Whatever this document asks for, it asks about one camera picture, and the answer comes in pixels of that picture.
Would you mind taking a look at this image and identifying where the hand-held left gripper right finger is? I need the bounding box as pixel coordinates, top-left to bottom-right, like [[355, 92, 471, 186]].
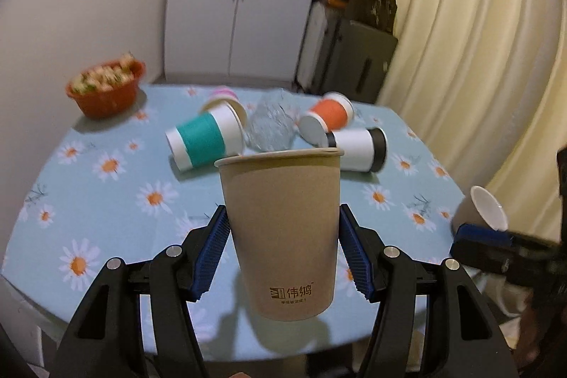
[[338, 203, 520, 378]]

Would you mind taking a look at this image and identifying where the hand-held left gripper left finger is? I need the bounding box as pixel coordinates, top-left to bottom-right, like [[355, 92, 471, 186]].
[[51, 204, 230, 378]]

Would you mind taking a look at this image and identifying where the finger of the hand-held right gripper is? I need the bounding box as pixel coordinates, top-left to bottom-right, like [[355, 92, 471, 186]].
[[449, 223, 532, 283]]

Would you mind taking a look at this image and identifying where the plain brown paper cup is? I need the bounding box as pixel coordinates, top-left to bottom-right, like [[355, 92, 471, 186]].
[[451, 185, 508, 238]]

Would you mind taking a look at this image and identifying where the brown paper cup with print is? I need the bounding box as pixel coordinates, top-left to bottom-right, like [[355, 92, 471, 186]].
[[214, 147, 346, 322]]

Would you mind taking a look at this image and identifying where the white and black paper cup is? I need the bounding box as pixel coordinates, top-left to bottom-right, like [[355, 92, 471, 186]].
[[325, 127, 389, 174]]

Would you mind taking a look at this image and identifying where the teal and white paper cup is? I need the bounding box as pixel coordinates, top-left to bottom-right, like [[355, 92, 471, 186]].
[[165, 102, 247, 174]]

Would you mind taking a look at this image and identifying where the clear plastic cup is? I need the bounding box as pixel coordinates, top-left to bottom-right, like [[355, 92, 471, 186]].
[[245, 89, 299, 152]]

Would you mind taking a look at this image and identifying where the orange and white paper cup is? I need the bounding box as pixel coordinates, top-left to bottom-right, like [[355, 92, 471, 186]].
[[298, 92, 355, 148]]

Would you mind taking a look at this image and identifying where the pink and white paper cup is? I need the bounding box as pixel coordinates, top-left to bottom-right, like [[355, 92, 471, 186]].
[[199, 86, 249, 126]]

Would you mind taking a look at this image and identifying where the blue daisy tablecloth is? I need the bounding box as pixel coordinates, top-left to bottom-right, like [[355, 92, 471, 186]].
[[0, 83, 471, 357]]

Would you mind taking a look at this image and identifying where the red bowl with food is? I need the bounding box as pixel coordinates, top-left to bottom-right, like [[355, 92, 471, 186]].
[[66, 51, 147, 120]]

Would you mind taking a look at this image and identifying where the dark grey case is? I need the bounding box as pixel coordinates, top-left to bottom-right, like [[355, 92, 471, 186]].
[[309, 17, 399, 105]]

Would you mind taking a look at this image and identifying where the cream curtain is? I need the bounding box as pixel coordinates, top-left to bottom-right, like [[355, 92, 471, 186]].
[[376, 0, 567, 241]]

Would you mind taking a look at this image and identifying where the white suitcase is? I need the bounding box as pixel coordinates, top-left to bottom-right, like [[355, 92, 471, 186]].
[[294, 3, 329, 92]]

